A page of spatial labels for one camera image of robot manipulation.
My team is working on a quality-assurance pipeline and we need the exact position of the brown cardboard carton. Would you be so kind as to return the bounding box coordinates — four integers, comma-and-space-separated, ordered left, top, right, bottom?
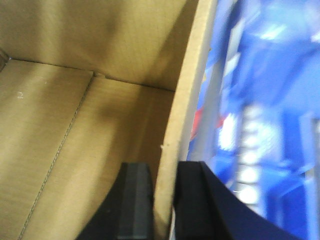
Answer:
0, 0, 218, 240

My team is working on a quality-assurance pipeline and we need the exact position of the blue plastic bin upper right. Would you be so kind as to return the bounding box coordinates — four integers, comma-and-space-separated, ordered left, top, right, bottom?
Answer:
186, 0, 320, 240

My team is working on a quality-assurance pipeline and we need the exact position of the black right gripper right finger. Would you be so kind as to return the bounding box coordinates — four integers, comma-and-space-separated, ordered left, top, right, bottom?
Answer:
173, 161, 296, 240

